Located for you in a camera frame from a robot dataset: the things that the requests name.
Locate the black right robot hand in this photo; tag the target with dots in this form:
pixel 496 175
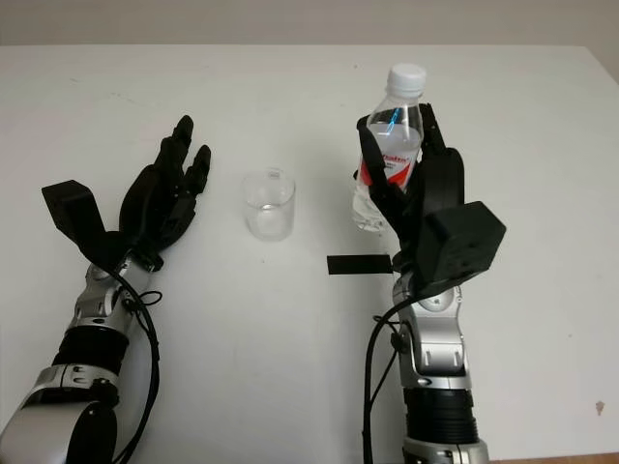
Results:
pixel 440 183

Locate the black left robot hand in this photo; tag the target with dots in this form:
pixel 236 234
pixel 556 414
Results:
pixel 152 203

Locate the clear plastic water bottle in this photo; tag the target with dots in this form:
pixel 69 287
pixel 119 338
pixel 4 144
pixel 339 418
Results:
pixel 399 130

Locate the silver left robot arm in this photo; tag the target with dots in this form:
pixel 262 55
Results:
pixel 43 420

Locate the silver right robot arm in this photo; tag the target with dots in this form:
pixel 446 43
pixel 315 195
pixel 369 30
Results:
pixel 440 348

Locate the clear glass cup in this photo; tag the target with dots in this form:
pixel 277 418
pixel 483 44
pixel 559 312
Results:
pixel 269 208

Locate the black tape strip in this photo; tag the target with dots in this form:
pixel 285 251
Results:
pixel 360 265

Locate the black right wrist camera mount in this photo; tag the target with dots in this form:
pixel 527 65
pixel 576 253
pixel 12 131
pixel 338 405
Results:
pixel 459 246

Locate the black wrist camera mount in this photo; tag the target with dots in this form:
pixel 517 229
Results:
pixel 459 246
pixel 72 210

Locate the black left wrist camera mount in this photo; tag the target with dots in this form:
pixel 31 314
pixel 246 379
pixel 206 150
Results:
pixel 72 210

